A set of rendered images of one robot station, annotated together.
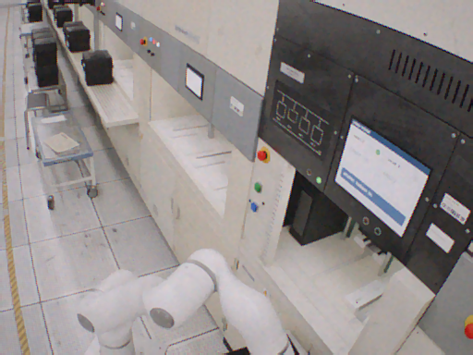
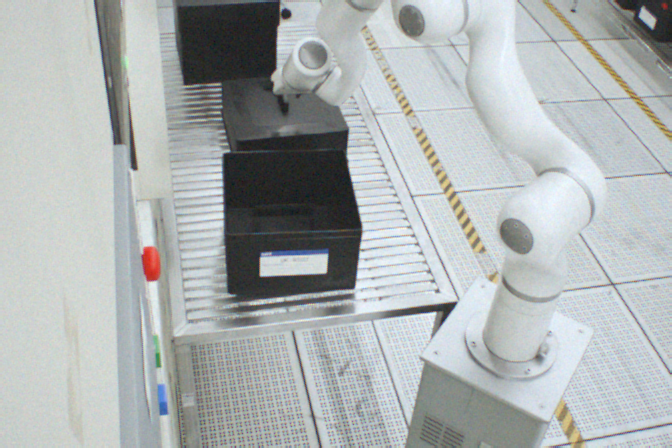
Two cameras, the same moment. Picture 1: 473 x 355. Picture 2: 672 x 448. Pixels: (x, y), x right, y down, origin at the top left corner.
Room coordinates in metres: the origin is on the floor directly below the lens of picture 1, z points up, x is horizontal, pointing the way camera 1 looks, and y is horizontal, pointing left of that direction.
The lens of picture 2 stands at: (1.81, 0.26, 1.96)
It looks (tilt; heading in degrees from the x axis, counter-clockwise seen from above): 42 degrees down; 197
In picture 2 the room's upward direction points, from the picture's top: 5 degrees clockwise
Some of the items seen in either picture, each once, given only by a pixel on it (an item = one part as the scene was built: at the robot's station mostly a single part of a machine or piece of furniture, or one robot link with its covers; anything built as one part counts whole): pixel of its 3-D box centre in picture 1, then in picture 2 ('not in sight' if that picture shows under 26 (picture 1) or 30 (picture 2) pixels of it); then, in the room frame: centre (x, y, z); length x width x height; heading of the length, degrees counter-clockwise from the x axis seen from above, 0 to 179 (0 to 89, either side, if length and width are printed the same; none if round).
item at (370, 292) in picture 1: (376, 305); not in sight; (1.01, -0.67, 0.89); 0.22 x 0.21 x 0.04; 123
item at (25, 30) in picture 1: (35, 50); not in sight; (5.43, 3.29, 0.41); 0.81 x 0.47 x 0.82; 34
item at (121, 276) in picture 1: (117, 307); (537, 240); (0.73, 0.30, 1.07); 0.19 x 0.12 x 0.24; 155
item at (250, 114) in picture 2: not in sight; (282, 115); (0.23, -0.39, 0.83); 0.29 x 0.29 x 0.13; 35
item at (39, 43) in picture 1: (45, 51); not in sight; (3.99, 2.28, 0.85); 0.30 x 0.28 x 0.26; 32
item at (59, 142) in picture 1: (60, 141); not in sight; (2.68, 1.47, 0.47); 0.31 x 0.23 x 0.02; 55
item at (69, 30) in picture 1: (77, 38); not in sight; (4.30, 2.00, 0.93); 0.30 x 0.28 x 0.26; 36
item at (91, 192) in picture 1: (63, 153); not in sight; (2.84, 1.54, 0.24); 0.97 x 0.52 x 0.48; 36
